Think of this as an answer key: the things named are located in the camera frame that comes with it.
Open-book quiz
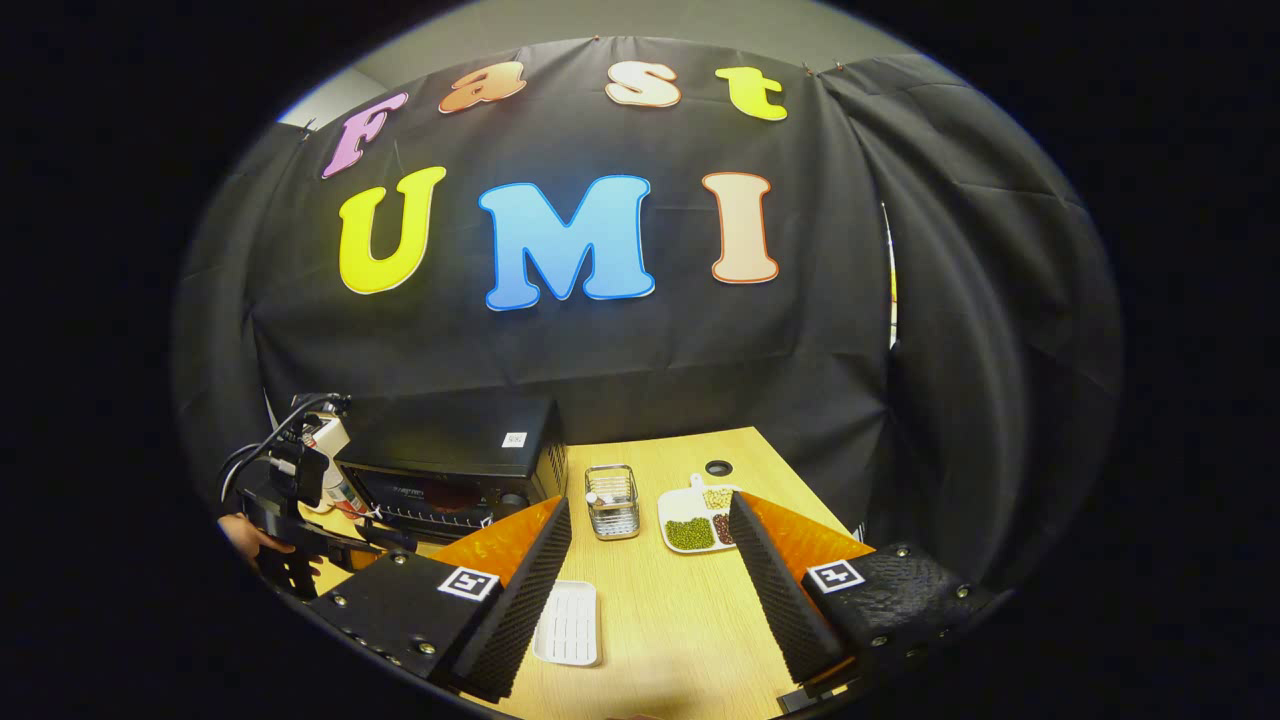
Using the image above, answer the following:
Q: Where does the black electric oven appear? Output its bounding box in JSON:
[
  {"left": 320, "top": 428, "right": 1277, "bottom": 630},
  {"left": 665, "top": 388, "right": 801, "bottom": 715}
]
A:
[{"left": 335, "top": 398, "right": 569, "bottom": 543}]

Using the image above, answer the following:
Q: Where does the metal wire utensil holder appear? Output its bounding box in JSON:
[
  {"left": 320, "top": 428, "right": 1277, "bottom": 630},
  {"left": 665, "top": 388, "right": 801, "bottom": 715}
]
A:
[{"left": 584, "top": 463, "right": 642, "bottom": 542}]

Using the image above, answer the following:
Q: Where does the red label plastic bottle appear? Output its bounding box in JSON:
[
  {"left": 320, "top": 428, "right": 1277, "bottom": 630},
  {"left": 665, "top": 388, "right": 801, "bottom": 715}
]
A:
[{"left": 325, "top": 470, "right": 369, "bottom": 519}]

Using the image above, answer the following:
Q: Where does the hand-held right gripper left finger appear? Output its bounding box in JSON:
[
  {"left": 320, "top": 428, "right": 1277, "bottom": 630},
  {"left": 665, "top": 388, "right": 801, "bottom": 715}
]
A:
[{"left": 303, "top": 495, "right": 573, "bottom": 703}]

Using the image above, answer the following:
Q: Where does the white ribbed tray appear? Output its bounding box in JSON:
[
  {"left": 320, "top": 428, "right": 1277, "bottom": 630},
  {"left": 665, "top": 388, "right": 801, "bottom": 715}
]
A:
[{"left": 532, "top": 580, "right": 600, "bottom": 668}]

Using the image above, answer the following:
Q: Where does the white divided plate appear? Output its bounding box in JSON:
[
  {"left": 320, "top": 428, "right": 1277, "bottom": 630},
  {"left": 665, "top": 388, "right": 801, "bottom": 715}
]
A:
[{"left": 657, "top": 472, "right": 747, "bottom": 555}]

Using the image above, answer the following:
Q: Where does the black backdrop cloth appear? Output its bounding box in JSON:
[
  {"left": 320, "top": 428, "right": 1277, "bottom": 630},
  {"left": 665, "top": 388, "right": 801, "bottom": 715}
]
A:
[{"left": 170, "top": 35, "right": 1126, "bottom": 601}]

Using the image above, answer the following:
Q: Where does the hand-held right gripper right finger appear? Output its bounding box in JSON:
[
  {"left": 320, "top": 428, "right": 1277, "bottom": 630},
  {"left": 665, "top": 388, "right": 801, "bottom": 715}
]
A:
[{"left": 726, "top": 490, "right": 998, "bottom": 701}]

